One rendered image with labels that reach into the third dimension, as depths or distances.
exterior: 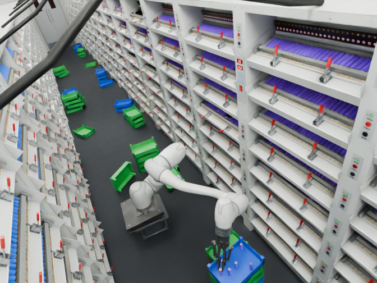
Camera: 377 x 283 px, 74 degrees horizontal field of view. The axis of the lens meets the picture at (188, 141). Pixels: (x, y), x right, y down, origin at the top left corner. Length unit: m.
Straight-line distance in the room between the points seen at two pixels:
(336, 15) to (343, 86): 0.25
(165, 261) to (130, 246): 0.38
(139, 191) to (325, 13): 1.75
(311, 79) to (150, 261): 1.90
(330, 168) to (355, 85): 0.41
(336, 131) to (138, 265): 1.87
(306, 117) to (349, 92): 0.26
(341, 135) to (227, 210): 0.66
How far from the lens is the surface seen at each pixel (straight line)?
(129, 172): 3.18
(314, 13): 1.08
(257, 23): 1.41
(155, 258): 2.41
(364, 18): 0.99
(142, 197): 2.22
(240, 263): 1.83
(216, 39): 1.73
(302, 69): 1.22
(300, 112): 1.30
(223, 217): 1.41
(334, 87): 1.10
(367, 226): 1.40
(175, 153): 1.72
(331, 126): 1.22
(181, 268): 2.31
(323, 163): 1.33
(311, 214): 1.63
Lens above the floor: 2.04
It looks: 36 degrees down
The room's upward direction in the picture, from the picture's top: 12 degrees counter-clockwise
